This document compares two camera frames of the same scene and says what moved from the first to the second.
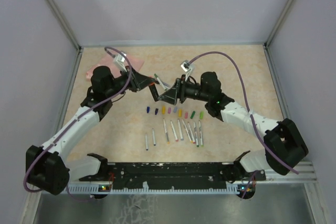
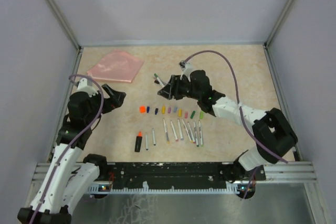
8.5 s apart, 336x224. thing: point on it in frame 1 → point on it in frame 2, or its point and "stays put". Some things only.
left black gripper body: (134, 85) → (111, 103)
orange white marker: (166, 131) stays put
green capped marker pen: (160, 83) stays put
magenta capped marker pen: (189, 127) stays put
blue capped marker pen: (146, 142) stays put
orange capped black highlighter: (154, 92) → (138, 142)
